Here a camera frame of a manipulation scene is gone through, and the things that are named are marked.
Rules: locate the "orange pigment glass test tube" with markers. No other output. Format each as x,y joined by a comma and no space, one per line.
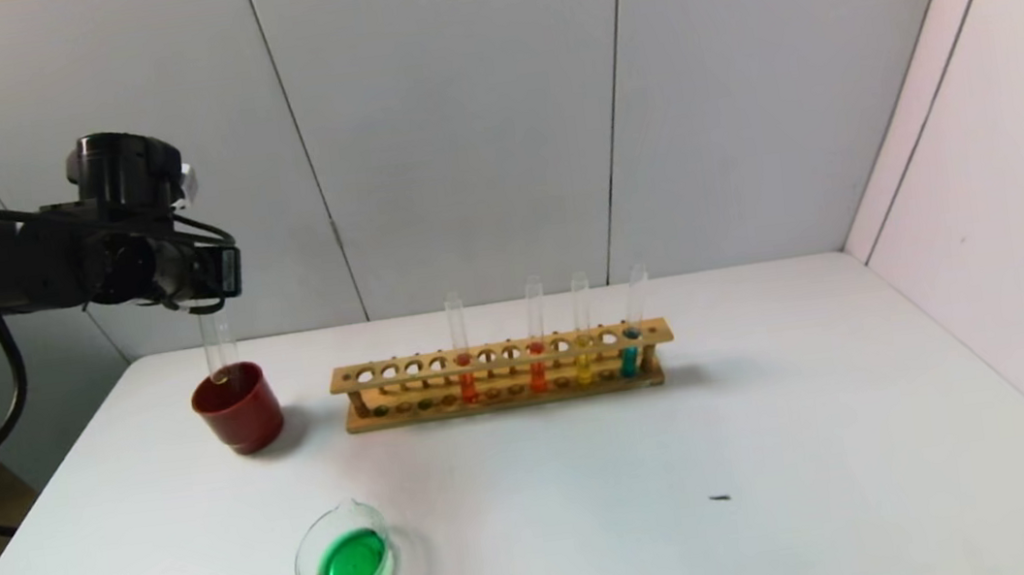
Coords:
537,374

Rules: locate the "wooden test tube rack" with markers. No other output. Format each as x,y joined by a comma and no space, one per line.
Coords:
501,354

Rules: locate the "clear glass beaker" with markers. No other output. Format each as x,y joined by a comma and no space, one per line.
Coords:
351,566

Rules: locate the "dark red plastic cup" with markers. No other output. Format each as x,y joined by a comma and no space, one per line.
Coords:
240,419

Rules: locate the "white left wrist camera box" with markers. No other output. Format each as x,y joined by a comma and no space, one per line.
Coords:
188,183

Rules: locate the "red pigment glass test tube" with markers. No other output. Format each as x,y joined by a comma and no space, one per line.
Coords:
467,386

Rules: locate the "yellow pigment glass test tube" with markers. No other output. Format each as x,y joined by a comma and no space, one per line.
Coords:
212,349
584,369

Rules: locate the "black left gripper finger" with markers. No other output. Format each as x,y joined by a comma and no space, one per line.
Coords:
202,307

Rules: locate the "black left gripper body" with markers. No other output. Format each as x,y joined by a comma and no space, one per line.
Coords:
228,271

